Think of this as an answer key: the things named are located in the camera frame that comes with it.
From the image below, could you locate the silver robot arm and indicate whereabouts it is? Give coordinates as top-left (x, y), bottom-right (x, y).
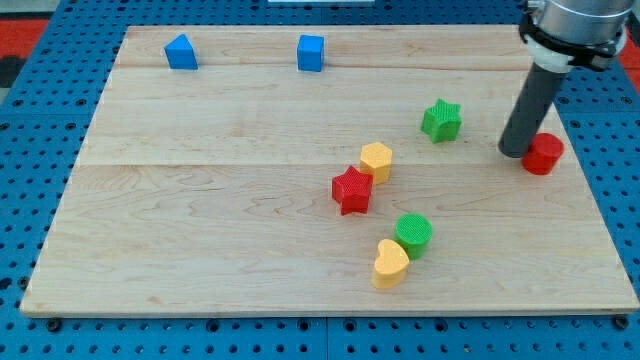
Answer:
top-left (519, 0), bottom-right (635, 74)

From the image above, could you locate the red star block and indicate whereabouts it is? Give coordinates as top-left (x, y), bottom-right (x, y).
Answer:
top-left (331, 166), bottom-right (373, 215)

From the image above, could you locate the blue cube block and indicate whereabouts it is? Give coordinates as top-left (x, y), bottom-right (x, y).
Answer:
top-left (296, 34), bottom-right (324, 72)

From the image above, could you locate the green star block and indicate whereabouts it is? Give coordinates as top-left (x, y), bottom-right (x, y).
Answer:
top-left (420, 99), bottom-right (462, 144)

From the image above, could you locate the yellow hexagon block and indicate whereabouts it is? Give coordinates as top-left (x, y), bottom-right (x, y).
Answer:
top-left (359, 142), bottom-right (393, 185)

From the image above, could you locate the green cylinder block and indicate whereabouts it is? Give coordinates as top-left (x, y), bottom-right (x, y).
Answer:
top-left (394, 213), bottom-right (433, 260)

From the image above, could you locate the yellow heart block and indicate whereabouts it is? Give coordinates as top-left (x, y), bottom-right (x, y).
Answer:
top-left (371, 239), bottom-right (410, 289)

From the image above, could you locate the wooden board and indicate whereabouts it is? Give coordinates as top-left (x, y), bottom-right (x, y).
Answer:
top-left (20, 25), bottom-right (639, 318)

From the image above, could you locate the blue triangular prism block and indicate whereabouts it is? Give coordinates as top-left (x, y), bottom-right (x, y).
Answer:
top-left (164, 34), bottom-right (199, 70)

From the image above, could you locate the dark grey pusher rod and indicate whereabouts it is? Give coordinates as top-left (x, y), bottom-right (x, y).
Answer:
top-left (498, 63), bottom-right (566, 158)

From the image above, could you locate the red cylinder block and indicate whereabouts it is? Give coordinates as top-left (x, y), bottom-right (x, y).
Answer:
top-left (521, 133), bottom-right (564, 175)

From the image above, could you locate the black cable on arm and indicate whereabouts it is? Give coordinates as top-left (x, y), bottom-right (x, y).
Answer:
top-left (517, 1), bottom-right (624, 73)

